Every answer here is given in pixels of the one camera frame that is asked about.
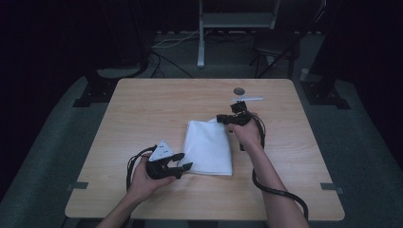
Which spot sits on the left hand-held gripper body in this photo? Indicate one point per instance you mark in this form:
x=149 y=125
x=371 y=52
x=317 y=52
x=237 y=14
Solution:
x=160 y=164

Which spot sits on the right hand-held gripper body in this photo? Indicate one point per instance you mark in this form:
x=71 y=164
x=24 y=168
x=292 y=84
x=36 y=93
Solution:
x=239 y=119

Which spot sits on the white printed tank top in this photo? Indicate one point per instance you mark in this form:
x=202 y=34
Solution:
x=209 y=148

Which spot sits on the person's right hand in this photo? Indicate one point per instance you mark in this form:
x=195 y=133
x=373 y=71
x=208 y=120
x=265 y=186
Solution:
x=248 y=136

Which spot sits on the person's left hand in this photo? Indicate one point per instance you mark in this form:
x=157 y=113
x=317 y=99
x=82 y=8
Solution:
x=144 y=185

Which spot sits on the grey round table grommet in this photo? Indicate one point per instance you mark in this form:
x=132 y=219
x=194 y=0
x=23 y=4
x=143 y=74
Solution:
x=239 y=91

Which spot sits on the black chair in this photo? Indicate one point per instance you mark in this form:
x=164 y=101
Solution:
x=275 y=47

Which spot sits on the grey tape piece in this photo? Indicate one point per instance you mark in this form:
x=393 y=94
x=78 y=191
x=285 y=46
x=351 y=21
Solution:
x=331 y=186
x=78 y=185

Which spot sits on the black stand with flat foot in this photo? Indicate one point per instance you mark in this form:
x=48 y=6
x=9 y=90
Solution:
x=323 y=91
x=95 y=91

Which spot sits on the grey round stand base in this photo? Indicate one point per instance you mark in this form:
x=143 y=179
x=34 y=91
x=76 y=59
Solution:
x=118 y=72

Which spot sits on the grey metal stand frame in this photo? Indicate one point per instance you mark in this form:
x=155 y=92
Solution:
x=201 y=47

